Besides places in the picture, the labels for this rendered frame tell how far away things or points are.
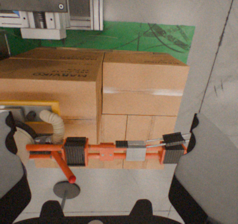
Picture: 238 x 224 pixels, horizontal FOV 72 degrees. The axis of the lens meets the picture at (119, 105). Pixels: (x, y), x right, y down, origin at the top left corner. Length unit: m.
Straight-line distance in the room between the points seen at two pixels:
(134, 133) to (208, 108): 1.09
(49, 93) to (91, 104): 0.20
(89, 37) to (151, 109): 0.87
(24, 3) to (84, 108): 0.45
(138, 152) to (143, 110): 0.70
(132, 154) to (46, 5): 0.56
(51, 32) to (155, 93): 0.81
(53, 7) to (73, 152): 0.48
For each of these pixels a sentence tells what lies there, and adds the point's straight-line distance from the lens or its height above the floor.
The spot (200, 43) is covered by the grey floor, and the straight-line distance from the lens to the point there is 1.85.
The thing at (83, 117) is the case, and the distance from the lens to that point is 0.82.
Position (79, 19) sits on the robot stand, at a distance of 1.44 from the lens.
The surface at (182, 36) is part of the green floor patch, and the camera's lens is 1.76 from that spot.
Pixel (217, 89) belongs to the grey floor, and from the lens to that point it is 2.10.
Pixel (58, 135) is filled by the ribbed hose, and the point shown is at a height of 1.14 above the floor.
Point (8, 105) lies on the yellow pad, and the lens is 0.74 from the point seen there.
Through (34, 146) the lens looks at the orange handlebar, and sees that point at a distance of 0.65.
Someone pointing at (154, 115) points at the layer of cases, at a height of 0.54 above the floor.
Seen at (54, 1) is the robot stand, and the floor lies 1.04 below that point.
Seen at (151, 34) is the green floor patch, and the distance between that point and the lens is 1.67.
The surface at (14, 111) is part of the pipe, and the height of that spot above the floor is 1.10.
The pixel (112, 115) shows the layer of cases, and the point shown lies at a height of 0.54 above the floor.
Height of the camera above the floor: 1.63
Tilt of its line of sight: 63 degrees down
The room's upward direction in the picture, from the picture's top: 176 degrees clockwise
